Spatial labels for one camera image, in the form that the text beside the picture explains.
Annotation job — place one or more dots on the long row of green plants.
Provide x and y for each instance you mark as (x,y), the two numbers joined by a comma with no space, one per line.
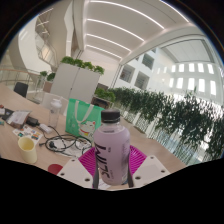
(180,123)

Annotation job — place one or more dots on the black power adapter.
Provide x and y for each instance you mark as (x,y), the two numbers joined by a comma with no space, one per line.
(32,121)

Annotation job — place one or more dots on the white power adapter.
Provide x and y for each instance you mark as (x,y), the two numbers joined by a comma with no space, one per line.
(45,128)

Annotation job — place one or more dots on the brown planter with green plants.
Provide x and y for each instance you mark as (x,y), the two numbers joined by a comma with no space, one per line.
(49,81)

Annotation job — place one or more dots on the low planter with green plants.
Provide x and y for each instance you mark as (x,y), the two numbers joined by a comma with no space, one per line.
(105,95)

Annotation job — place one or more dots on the green tote bag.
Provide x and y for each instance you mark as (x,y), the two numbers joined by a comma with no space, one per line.
(75,120)

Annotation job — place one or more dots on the black wallet with white card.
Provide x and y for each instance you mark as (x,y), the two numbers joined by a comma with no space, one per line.
(6,114)

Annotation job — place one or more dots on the flat round red coaster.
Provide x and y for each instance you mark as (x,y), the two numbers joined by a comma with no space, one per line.
(54,169)

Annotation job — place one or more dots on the white chair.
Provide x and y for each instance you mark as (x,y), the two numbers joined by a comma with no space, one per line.
(46,101)

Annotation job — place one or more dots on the glass railing wooden handrail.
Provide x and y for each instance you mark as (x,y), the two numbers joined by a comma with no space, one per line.
(16,75)

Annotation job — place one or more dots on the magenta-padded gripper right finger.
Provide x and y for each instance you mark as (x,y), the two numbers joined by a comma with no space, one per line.
(151,170)

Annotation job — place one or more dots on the purple drink bottle black cap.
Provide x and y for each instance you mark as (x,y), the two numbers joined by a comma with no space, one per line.
(111,150)

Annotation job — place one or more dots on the green plants atop cabinet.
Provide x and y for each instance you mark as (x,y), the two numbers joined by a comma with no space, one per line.
(81,63)

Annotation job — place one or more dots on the black chair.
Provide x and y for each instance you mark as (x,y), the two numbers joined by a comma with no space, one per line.
(21,89)

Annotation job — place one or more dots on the clear shaker bottle white lid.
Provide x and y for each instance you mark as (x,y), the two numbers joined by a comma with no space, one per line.
(54,115)

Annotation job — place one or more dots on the colourful sticker sheet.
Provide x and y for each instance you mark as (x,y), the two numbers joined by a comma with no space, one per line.
(28,132)

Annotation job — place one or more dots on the pale yellow mug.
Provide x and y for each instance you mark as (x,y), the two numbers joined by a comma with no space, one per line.
(28,151)

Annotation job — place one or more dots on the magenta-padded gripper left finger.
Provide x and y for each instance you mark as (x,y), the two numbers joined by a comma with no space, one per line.
(75,171)

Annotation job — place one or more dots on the ceiling light strips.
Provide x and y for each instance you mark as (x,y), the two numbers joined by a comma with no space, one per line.
(113,25)

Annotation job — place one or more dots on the white cabinet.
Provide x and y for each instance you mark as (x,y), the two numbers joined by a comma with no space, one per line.
(75,83)

